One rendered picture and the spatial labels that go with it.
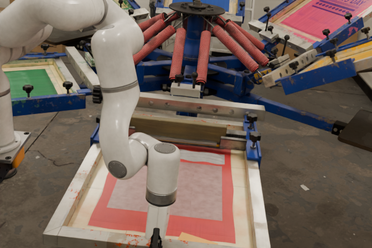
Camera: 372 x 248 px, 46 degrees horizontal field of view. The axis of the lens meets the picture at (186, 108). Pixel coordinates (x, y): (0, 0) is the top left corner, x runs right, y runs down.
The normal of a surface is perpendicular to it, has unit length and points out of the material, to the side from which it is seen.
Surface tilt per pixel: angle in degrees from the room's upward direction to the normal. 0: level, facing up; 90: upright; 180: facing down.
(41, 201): 0
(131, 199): 0
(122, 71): 78
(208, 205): 0
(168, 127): 90
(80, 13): 83
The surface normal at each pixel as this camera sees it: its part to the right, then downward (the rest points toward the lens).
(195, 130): -0.07, 0.40
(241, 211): 0.09, -0.91
